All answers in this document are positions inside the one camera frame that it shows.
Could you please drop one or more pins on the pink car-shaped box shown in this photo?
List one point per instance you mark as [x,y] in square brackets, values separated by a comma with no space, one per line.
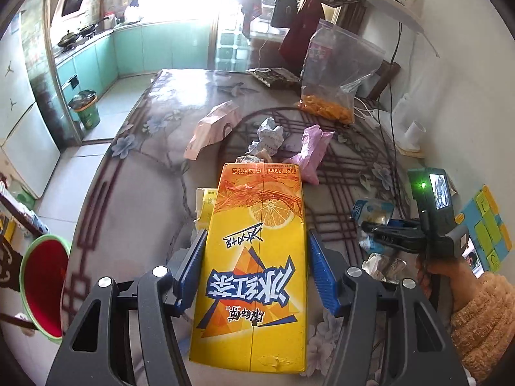
[213,128]

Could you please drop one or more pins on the green trash bin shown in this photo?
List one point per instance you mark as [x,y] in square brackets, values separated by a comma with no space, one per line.
[85,110]

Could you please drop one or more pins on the zip bag of orange snacks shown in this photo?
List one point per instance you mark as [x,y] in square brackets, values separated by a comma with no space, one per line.
[338,88]

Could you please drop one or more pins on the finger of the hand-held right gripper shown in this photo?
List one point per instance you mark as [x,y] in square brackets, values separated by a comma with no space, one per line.
[392,239]
[402,223]

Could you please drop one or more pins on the red bin with green rim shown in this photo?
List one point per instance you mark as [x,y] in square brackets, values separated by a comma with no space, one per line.
[44,285]

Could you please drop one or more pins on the black frying pan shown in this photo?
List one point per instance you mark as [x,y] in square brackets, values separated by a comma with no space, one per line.
[90,28]

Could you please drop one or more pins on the teal kitchen base cabinets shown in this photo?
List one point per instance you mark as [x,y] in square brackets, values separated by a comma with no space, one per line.
[161,50]

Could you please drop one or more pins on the pink plastic bag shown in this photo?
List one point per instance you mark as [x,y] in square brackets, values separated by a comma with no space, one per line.
[309,157]

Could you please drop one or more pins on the person's right hand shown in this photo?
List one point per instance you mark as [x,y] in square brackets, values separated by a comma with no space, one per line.
[454,279]

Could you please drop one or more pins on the crumpled silver wrapper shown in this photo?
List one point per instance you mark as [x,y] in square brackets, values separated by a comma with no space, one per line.
[386,267]

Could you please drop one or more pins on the black wok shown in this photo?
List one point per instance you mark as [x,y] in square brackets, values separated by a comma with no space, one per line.
[67,40]

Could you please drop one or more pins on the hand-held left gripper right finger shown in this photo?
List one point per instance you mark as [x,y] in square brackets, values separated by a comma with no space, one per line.
[322,273]

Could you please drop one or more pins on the white paper roll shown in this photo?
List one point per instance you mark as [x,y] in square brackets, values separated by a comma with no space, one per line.
[414,134]

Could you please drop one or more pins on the dark wooden chair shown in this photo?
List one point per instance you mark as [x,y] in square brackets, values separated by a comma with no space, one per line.
[384,80]

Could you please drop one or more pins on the blue yellow phone stand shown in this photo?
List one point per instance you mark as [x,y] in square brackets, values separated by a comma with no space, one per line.
[489,225]

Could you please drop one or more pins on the blue white packet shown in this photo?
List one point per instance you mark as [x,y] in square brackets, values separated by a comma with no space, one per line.
[376,211]

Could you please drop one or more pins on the black shoulder bag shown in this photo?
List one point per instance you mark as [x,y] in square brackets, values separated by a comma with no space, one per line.
[285,12]

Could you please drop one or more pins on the small yellow drink carton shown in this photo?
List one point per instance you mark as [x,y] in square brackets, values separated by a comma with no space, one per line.
[207,205]

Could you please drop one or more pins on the large yellow tea carton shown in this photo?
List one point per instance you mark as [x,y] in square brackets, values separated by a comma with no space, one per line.
[253,273]

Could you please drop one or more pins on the white refrigerator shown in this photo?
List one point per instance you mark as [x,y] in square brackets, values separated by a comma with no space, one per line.
[24,120]

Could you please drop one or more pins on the printed paper ball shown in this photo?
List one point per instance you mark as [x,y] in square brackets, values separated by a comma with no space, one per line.
[269,136]

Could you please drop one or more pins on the hanging dark red garment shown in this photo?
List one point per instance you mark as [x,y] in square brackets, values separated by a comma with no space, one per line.
[299,28]

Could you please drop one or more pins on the smartphone in stand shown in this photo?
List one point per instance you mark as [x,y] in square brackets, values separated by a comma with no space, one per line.
[472,259]

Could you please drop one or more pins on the dark snack packet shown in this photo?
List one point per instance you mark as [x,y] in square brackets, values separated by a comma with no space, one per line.
[275,77]

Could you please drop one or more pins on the plastic bottle with red label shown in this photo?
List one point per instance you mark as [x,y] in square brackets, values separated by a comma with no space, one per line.
[322,50]

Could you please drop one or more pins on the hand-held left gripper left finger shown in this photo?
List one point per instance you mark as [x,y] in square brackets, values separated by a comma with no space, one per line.
[193,265]

